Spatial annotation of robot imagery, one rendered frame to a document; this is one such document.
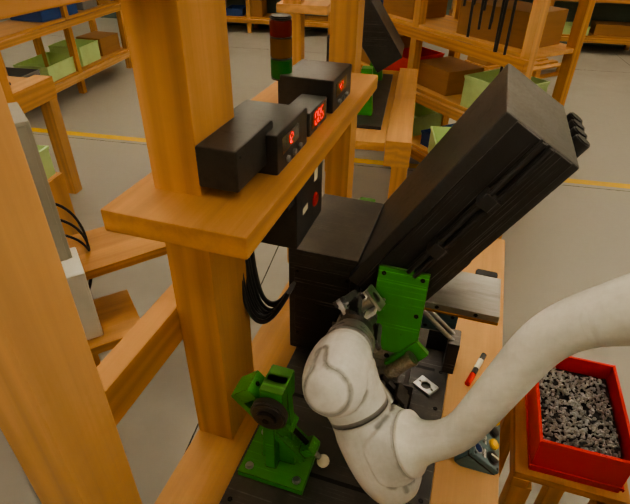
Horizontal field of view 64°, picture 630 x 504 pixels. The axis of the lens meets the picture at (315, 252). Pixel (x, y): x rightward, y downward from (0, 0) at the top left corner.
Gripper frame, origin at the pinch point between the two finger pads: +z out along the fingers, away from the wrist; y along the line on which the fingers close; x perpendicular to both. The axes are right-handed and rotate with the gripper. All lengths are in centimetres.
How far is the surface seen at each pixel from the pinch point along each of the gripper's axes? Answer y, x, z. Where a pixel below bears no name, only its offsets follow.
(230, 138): 40, -8, -30
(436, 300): -11.9, -10.0, 16.9
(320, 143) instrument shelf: 33.5, -13.9, -5.2
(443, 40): 74, -74, 290
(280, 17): 61, -21, 6
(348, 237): 13.5, -1.1, 17.9
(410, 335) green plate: -12.4, -2.7, 4.5
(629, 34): -28, -357, 844
